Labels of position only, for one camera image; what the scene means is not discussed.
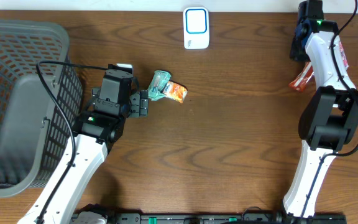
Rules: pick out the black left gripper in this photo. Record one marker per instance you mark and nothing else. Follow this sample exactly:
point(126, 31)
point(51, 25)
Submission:
point(134, 104)

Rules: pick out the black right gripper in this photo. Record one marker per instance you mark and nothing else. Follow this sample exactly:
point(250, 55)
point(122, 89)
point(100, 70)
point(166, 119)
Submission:
point(294, 55)

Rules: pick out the green snack packet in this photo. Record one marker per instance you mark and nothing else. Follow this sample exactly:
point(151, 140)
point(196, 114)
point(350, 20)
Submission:
point(157, 85)

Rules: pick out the long orange red snack bag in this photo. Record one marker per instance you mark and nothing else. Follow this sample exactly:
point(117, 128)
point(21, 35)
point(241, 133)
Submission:
point(299, 83)

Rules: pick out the small orange snack packet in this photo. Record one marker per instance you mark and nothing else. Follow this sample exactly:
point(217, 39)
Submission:
point(175, 91)

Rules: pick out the red purple tissue pack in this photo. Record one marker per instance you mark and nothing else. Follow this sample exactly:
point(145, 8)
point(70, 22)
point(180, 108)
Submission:
point(343, 56)

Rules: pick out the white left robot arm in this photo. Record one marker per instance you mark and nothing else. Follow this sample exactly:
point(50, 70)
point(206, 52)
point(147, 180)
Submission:
point(91, 138)

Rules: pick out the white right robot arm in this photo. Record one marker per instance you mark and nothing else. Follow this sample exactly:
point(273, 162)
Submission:
point(328, 127)

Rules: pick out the white barcode scanner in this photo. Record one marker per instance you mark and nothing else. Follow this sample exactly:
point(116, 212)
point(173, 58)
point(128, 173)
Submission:
point(196, 28)

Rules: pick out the grey plastic basket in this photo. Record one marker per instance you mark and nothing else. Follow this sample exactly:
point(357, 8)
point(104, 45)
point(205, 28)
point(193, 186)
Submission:
point(39, 95)

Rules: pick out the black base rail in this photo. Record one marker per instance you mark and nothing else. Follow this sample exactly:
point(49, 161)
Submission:
point(98, 214)

